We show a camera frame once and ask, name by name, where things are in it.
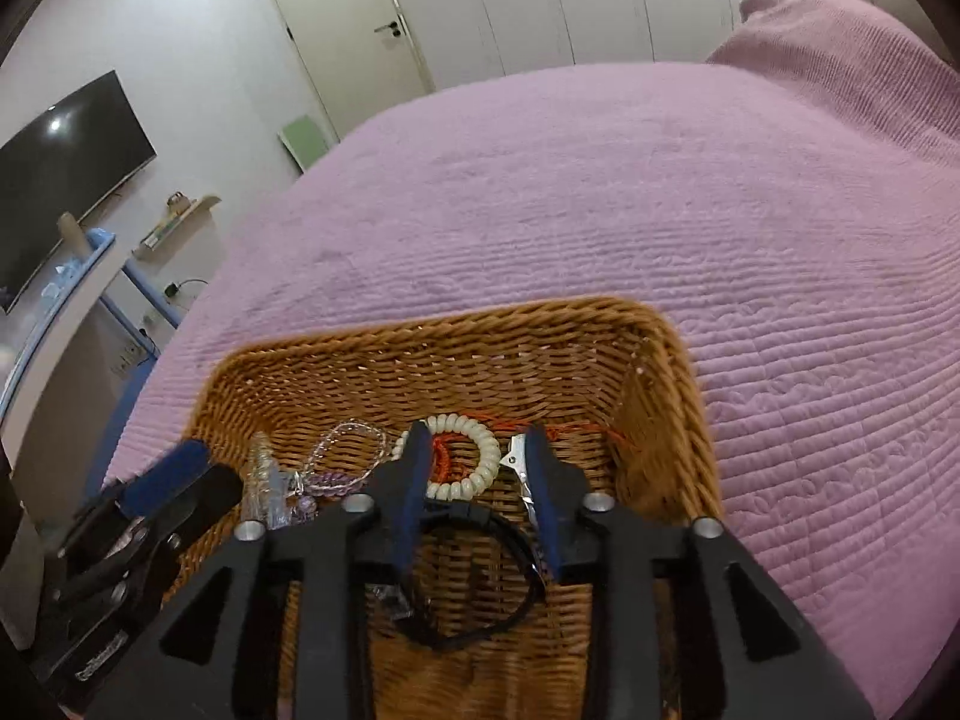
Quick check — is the wooden wall shelf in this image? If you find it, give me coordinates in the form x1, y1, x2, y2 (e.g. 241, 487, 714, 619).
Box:
133, 193, 222, 256

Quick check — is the cream spiral hair tie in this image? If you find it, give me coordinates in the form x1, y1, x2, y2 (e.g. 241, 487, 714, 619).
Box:
396, 412, 502, 502

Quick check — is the clear bead bracelet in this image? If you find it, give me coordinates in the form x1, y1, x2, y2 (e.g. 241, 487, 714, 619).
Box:
304, 420, 387, 497

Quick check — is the black strap choker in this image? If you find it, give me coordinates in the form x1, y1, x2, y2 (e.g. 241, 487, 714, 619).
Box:
367, 499, 548, 650

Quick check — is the blue edged desk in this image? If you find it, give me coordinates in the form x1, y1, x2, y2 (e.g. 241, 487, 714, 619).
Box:
0, 229, 181, 481

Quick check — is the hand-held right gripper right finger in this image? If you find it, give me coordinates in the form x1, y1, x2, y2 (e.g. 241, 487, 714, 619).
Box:
521, 424, 878, 720

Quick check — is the white wardrobe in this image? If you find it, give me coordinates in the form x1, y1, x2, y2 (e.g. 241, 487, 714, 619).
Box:
375, 0, 826, 91

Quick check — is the pink quilted bedspread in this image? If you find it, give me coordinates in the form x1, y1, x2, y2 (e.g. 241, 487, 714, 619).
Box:
97, 0, 960, 720

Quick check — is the clear plastic hair clip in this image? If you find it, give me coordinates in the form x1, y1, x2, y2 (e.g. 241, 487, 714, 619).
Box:
247, 431, 297, 530

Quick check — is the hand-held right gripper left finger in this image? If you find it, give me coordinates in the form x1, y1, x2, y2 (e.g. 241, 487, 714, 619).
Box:
82, 420, 436, 720

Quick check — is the black flat television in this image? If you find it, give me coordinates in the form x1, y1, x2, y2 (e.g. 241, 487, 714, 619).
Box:
0, 69, 158, 314

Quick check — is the red cord necklace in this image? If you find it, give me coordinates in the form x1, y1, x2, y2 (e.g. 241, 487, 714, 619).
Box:
427, 409, 638, 482

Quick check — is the brown wicker basket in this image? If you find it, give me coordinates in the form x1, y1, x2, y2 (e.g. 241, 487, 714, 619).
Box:
161, 296, 725, 720

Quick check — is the silver metal hair clip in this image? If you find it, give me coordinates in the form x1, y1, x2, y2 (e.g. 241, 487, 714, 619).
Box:
499, 431, 545, 533

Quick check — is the purple spiral hair tie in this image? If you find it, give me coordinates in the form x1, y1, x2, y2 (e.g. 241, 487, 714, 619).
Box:
296, 469, 376, 526

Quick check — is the white room door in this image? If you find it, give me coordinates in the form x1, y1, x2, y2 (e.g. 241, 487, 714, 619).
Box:
259, 0, 437, 145

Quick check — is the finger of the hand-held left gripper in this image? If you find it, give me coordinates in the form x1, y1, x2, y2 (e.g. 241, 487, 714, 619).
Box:
120, 439, 242, 563

